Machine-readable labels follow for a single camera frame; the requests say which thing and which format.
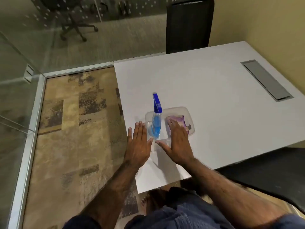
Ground person's right hand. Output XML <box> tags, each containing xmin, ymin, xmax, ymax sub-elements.
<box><xmin>155</xmin><ymin>118</ymin><xmax>196</xmax><ymax>168</ymax></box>

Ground person's left hand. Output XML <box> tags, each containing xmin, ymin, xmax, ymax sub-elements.
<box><xmin>123</xmin><ymin>121</ymin><xmax>154</xmax><ymax>170</ymax></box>

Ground purple cleaning cloth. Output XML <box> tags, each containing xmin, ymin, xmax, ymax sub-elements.
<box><xmin>166</xmin><ymin>114</ymin><xmax>190</xmax><ymax>135</ymax></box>

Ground blue spray bottle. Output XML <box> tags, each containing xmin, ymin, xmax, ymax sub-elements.
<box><xmin>146</xmin><ymin>93</ymin><xmax>163</xmax><ymax>141</ymax></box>

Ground person's right forearm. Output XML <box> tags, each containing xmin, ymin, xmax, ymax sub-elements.
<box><xmin>176</xmin><ymin>157</ymin><xmax>294</xmax><ymax>229</ymax></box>

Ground person's left forearm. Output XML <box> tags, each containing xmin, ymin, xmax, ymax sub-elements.
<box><xmin>81</xmin><ymin>161</ymin><xmax>142</xmax><ymax>229</ymax></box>

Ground person's bare foot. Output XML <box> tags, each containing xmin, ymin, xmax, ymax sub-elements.
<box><xmin>140</xmin><ymin>188</ymin><xmax>167</xmax><ymax>215</ymax></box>

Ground person's blue shorts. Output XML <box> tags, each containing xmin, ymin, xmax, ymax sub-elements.
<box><xmin>124</xmin><ymin>187</ymin><xmax>236</xmax><ymax>229</ymax></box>

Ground person's blue shirt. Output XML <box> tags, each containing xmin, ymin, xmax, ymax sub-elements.
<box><xmin>62</xmin><ymin>213</ymin><xmax>305</xmax><ymax>229</ymax></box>

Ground clear plastic container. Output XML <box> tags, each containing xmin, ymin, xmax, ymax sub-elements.
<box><xmin>145</xmin><ymin>106</ymin><xmax>195</xmax><ymax>147</ymax></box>

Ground dark grey armchair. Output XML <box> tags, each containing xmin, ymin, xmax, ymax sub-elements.
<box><xmin>215</xmin><ymin>147</ymin><xmax>305</xmax><ymax>214</ymax></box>

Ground black high-back chair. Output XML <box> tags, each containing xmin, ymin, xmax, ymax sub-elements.
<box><xmin>166</xmin><ymin>0</ymin><xmax>215</xmax><ymax>55</ymax></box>

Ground metal glass clamp fitting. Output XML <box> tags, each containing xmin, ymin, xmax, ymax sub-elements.
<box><xmin>24</xmin><ymin>65</ymin><xmax>35</xmax><ymax>83</ymax></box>

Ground black wheeled office chair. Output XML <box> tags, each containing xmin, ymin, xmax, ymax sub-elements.
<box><xmin>28</xmin><ymin>0</ymin><xmax>99</xmax><ymax>42</ymax></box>

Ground grey table cable hatch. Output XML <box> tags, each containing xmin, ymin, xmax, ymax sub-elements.
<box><xmin>241</xmin><ymin>59</ymin><xmax>294</xmax><ymax>102</ymax></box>

